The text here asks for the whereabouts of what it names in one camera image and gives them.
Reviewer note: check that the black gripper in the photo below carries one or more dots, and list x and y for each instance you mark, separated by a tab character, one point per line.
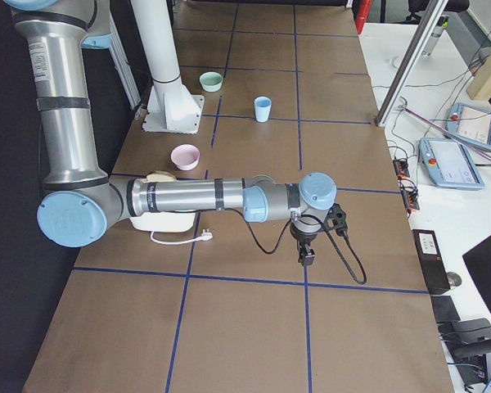
301	233

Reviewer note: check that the light blue cup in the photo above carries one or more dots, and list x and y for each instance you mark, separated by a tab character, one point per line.
263	107

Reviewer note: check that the orange black connector strip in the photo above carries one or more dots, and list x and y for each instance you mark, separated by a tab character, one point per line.
407	187

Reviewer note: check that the black box with label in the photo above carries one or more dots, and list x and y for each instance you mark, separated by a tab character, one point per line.
431	262

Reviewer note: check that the cream white appliance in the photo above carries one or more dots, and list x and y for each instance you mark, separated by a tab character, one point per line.
166	222

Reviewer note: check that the pink bowl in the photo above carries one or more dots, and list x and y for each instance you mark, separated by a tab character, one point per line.
185	157

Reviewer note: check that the near teach pendant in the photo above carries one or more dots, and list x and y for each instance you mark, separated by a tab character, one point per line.
449	164

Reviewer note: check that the teach pendant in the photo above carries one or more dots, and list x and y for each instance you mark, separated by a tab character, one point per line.
471	123
449	164

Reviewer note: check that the green bowl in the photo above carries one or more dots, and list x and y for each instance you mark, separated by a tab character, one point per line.
211	81

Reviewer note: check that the far teach pendant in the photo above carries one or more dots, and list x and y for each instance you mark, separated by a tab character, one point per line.
471	123

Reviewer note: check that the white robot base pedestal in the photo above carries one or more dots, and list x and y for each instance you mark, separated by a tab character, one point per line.
170	108

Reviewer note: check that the aluminium camera post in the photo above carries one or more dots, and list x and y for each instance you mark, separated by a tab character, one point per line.
423	31

